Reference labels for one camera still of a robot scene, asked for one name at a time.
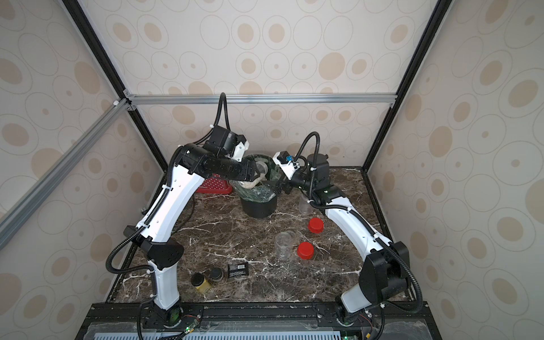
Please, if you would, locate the red-lid oatmeal jar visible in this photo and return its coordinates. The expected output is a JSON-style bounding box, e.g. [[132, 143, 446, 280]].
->
[[298, 194, 314, 215], [239, 161, 269, 190]]

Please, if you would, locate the black trash bin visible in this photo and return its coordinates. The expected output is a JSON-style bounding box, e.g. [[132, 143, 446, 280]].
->
[[240, 196, 278, 219]]

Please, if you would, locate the small red jar lid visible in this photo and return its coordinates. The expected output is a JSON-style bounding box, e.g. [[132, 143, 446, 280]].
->
[[307, 218, 324, 234]]

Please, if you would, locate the clear oatmeal jar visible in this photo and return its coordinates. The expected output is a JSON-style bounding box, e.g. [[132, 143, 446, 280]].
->
[[275, 230, 296, 262]]

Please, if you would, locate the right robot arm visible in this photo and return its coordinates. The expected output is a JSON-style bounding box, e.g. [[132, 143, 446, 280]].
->
[[276, 171, 424, 324]]

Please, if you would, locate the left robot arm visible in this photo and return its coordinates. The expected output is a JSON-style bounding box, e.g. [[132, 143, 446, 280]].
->
[[106, 142, 259, 327]]

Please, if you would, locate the red toaster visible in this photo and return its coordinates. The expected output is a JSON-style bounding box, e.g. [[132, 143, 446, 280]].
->
[[196, 174, 233, 195]]

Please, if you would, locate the small black box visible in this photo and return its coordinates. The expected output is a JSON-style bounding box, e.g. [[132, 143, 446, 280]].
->
[[228, 262, 249, 279]]

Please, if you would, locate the yellow spice jar black lid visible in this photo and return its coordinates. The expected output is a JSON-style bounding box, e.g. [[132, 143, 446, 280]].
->
[[191, 272, 212, 295]]

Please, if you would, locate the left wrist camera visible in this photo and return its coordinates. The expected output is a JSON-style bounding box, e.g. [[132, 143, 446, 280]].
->
[[203, 126, 249, 162]]

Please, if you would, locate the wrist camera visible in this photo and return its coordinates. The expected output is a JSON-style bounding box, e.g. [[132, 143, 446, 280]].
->
[[203, 126, 249, 162], [272, 150, 332, 186]]

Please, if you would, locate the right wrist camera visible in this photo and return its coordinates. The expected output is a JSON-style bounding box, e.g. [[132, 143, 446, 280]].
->
[[272, 150, 332, 186]]

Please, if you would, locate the black toaster power cable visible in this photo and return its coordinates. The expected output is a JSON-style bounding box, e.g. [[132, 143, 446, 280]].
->
[[176, 193, 196, 230]]

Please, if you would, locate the horizontal aluminium rail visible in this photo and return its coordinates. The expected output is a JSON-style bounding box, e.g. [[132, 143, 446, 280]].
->
[[127, 93, 398, 105]]

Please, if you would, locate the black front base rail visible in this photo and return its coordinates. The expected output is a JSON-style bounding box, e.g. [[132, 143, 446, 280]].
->
[[76, 300, 441, 339]]

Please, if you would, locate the left black frame post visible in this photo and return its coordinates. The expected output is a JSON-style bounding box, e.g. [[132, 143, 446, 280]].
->
[[62, 0, 168, 171]]

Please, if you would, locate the black frame post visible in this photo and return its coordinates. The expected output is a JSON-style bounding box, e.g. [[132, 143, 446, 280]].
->
[[361, 0, 453, 174], [62, 0, 168, 171]]

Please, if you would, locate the right black frame post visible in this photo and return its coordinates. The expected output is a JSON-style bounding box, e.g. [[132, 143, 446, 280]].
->
[[361, 0, 453, 174]]

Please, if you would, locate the left diagonal aluminium rail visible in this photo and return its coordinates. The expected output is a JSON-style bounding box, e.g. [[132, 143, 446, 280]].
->
[[1, 99, 129, 248]]

